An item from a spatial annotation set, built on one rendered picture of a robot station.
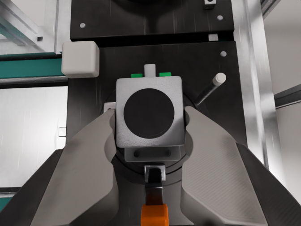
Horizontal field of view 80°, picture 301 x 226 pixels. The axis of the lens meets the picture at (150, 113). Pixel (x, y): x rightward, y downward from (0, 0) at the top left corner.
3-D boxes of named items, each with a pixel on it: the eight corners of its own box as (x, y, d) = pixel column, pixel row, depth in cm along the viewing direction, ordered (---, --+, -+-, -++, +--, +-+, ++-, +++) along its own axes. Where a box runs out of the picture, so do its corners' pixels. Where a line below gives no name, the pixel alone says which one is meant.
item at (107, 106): (118, 120, 22) (116, 119, 21) (106, 120, 22) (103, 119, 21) (118, 104, 23) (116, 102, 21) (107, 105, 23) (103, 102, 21)
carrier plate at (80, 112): (249, 218, 24) (258, 226, 22) (68, 221, 25) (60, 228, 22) (230, 47, 27) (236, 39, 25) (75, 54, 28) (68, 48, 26)
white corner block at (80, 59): (103, 81, 27) (94, 71, 23) (73, 83, 28) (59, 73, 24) (103, 52, 28) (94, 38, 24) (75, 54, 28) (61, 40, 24)
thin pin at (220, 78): (200, 104, 22) (227, 81, 14) (194, 104, 22) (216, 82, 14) (200, 97, 22) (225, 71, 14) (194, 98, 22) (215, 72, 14)
